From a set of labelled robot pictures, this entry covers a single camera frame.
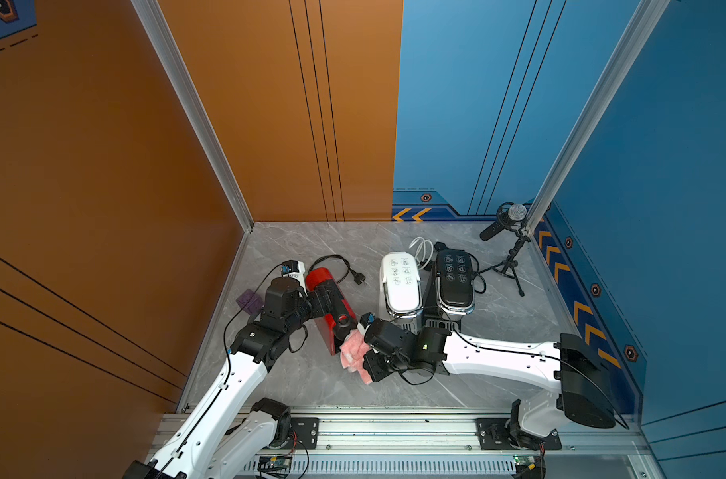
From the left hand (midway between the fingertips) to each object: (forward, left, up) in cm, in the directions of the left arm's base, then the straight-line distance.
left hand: (325, 287), depth 78 cm
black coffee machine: (-1, -33, +2) cm, 33 cm away
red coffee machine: (+2, +1, -2) cm, 3 cm away
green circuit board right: (-35, -51, -23) cm, 65 cm away
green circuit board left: (-36, +11, -23) cm, 44 cm away
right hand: (-17, -11, -10) cm, 22 cm away
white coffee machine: (-2, -20, +3) cm, 20 cm away
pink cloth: (-15, -8, -6) cm, 18 cm away
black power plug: (+16, -8, -18) cm, 25 cm away
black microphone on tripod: (+23, -54, +4) cm, 59 cm away
